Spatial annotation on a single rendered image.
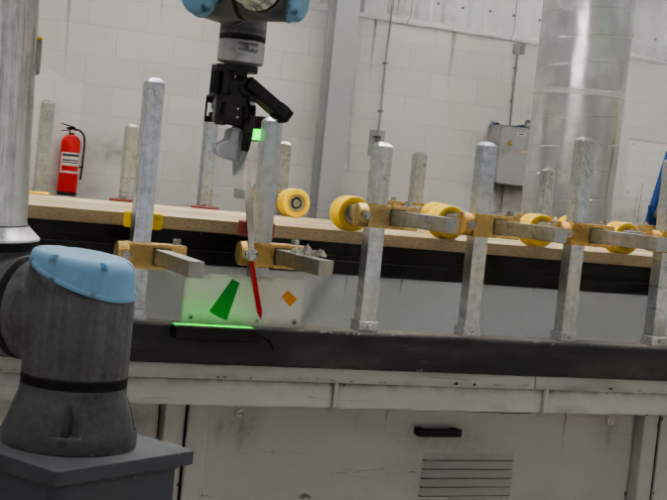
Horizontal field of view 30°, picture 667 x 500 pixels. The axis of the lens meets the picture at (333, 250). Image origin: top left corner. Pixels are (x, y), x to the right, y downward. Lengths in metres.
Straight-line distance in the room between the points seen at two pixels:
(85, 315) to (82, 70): 8.07
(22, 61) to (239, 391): 0.99
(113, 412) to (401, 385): 1.08
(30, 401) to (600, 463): 1.88
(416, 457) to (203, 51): 7.24
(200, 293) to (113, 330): 0.76
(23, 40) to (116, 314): 0.42
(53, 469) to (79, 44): 8.21
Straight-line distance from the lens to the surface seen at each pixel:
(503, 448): 3.14
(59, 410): 1.75
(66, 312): 1.73
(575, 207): 2.86
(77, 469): 1.68
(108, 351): 1.75
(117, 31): 9.83
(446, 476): 3.07
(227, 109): 2.40
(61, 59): 9.73
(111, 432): 1.76
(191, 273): 2.23
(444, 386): 2.76
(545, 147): 6.55
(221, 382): 2.57
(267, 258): 2.52
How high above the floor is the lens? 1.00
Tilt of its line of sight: 3 degrees down
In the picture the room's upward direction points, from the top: 6 degrees clockwise
